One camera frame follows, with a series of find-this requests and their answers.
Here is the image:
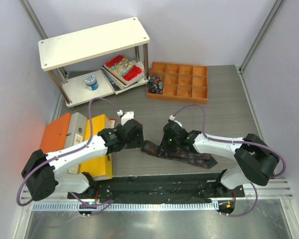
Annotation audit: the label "white slotted cable duct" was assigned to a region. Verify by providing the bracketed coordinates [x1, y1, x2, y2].
[32, 201, 219, 212]

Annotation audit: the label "orange compartment tray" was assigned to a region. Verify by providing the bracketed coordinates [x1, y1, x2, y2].
[147, 62, 208, 104]

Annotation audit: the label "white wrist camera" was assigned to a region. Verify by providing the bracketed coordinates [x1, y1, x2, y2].
[169, 115, 182, 127]
[117, 110, 135, 125]

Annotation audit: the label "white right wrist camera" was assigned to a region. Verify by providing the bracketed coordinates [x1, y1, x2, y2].
[169, 115, 182, 127]

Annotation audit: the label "white two-tier shelf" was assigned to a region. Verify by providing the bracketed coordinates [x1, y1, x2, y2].
[38, 17, 150, 107]

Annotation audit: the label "orange binder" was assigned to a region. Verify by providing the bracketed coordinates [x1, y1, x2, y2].
[40, 113, 71, 153]

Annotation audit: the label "blue white jar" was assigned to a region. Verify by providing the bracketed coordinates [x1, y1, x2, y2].
[84, 74, 99, 91]

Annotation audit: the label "aluminium extrusion rail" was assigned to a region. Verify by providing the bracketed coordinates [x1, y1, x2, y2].
[21, 179, 295, 201]

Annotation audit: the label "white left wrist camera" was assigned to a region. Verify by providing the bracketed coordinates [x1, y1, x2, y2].
[117, 110, 135, 125]

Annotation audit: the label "brown blue-flowered tie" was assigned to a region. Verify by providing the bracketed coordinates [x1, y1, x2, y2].
[141, 140, 217, 169]

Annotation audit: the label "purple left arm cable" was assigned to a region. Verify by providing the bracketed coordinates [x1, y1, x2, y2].
[16, 97, 124, 216]

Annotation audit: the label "yellow binder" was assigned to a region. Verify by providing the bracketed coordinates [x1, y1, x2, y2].
[79, 115, 113, 181]

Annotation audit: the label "lower stacked books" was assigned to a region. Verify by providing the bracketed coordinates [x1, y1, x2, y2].
[101, 69, 147, 95]

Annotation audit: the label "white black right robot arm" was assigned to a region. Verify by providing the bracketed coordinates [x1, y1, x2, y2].
[161, 120, 280, 197]

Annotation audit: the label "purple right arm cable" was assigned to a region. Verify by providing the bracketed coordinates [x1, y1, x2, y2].
[170, 104, 287, 217]

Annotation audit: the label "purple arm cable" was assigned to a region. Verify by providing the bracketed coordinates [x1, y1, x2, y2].
[170, 104, 287, 217]
[16, 97, 124, 216]

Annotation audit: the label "grey binder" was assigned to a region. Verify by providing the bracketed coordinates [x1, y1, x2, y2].
[63, 112, 88, 175]

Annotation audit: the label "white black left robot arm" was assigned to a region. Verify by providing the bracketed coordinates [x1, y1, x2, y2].
[21, 119, 144, 201]

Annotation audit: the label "red patterned book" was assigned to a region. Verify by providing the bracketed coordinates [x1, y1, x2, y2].
[102, 55, 144, 88]

